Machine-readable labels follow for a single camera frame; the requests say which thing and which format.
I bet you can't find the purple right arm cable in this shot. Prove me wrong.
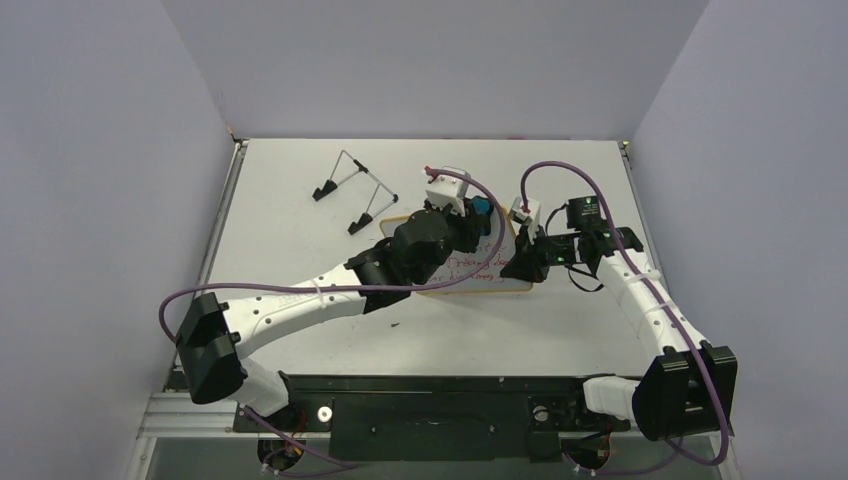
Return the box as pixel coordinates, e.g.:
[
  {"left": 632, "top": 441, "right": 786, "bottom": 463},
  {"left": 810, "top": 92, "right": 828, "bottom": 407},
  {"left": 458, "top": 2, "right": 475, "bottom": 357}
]
[{"left": 519, "top": 160, "right": 731, "bottom": 467}]

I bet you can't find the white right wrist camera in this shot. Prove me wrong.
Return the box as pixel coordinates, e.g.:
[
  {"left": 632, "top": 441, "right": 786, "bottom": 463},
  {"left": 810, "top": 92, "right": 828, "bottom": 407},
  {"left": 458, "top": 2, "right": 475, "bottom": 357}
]
[{"left": 509, "top": 196, "right": 541, "bottom": 244}]

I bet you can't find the black wire easel stand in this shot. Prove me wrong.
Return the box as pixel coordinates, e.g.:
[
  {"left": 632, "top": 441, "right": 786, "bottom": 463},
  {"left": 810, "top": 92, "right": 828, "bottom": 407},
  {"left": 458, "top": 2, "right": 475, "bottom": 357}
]
[{"left": 312, "top": 149, "right": 399, "bottom": 236}]

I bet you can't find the yellow framed whiteboard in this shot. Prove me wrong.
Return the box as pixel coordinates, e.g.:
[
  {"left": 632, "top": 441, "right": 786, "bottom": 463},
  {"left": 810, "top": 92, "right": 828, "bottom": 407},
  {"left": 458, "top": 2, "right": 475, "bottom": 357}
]
[{"left": 377, "top": 206, "right": 532, "bottom": 295}]

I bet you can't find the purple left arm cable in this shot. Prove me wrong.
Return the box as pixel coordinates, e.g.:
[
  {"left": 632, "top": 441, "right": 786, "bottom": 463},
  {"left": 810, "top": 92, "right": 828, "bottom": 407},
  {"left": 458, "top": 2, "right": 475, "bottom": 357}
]
[{"left": 157, "top": 167, "right": 508, "bottom": 472}]

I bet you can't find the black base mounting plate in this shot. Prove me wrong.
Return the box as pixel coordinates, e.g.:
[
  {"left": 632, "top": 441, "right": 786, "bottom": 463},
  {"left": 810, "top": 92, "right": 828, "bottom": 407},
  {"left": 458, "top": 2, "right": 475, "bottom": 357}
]
[{"left": 233, "top": 375, "right": 631, "bottom": 463}]

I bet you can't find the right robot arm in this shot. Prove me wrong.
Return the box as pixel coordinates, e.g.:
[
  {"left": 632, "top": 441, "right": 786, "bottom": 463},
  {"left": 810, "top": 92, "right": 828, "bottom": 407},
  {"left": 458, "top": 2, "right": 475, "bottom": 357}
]
[{"left": 501, "top": 196, "right": 738, "bottom": 441}]

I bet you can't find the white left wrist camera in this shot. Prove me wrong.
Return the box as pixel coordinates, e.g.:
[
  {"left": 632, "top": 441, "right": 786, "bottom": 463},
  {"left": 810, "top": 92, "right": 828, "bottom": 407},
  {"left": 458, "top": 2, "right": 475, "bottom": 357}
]
[{"left": 423, "top": 166, "right": 469, "bottom": 218}]

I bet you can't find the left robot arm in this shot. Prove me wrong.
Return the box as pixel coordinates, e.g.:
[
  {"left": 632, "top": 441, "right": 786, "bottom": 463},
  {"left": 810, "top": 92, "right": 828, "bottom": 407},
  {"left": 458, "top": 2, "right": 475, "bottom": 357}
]
[{"left": 175, "top": 196, "right": 496, "bottom": 430}]

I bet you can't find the blue whiteboard eraser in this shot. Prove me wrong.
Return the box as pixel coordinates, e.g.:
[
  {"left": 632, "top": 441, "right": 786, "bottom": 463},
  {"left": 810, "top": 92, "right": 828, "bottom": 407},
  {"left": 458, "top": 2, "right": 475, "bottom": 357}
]
[{"left": 469, "top": 196, "right": 494, "bottom": 236}]

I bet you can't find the aluminium extrusion rail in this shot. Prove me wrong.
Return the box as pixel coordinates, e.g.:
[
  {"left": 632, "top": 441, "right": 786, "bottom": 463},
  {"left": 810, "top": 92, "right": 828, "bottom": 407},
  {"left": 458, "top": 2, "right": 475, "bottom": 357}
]
[{"left": 135, "top": 390, "right": 733, "bottom": 442}]

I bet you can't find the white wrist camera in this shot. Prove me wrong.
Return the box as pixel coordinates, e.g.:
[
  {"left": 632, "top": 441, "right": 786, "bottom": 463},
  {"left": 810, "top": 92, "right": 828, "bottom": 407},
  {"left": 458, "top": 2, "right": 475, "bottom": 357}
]
[
  {"left": 423, "top": 166, "right": 469, "bottom": 218},
  {"left": 509, "top": 196, "right": 541, "bottom": 244}
]

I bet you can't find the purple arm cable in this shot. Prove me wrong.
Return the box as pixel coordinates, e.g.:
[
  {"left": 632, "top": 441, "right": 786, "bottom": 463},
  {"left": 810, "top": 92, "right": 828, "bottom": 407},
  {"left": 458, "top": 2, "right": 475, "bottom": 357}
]
[
  {"left": 519, "top": 160, "right": 731, "bottom": 467},
  {"left": 157, "top": 167, "right": 508, "bottom": 472}
]

